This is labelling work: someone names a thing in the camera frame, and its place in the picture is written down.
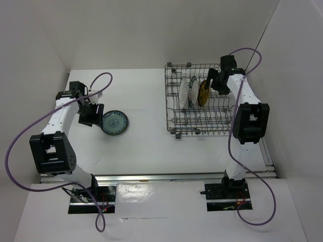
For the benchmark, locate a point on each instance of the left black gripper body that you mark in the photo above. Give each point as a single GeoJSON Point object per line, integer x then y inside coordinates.
{"type": "Point", "coordinates": [87, 113]}

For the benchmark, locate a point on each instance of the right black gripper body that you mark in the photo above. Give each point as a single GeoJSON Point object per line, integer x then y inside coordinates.
{"type": "Point", "coordinates": [219, 85]}

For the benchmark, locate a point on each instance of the yellow patterned plate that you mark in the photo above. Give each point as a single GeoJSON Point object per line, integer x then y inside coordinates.
{"type": "Point", "coordinates": [203, 93]}

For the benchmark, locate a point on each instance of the white plate blue rim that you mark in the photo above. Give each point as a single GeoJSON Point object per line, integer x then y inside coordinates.
{"type": "Point", "coordinates": [193, 91]}

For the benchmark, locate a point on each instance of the green patterned plate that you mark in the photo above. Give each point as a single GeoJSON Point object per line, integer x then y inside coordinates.
{"type": "Point", "coordinates": [114, 123]}

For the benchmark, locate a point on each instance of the white plate with rings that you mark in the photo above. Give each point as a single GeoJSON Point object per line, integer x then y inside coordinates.
{"type": "Point", "coordinates": [183, 93]}

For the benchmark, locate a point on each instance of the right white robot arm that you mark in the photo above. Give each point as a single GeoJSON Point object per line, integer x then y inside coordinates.
{"type": "Point", "coordinates": [235, 174]}

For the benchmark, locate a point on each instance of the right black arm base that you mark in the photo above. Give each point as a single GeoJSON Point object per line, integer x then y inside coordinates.
{"type": "Point", "coordinates": [219, 198]}

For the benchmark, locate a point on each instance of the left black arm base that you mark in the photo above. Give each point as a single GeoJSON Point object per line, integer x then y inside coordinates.
{"type": "Point", "coordinates": [82, 203]}

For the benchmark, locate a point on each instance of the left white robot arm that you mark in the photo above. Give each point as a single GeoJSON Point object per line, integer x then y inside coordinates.
{"type": "Point", "coordinates": [52, 152]}

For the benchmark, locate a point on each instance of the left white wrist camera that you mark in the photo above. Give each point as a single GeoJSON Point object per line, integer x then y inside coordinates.
{"type": "Point", "coordinates": [94, 97]}

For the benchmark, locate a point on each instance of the grey wire dish rack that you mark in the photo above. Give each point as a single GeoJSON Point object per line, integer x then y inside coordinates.
{"type": "Point", "coordinates": [212, 119]}

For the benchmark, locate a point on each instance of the aluminium front rail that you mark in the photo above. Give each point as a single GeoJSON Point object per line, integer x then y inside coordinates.
{"type": "Point", "coordinates": [155, 177]}

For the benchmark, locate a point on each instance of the aluminium side rail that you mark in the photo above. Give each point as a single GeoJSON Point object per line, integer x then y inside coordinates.
{"type": "Point", "coordinates": [267, 161]}

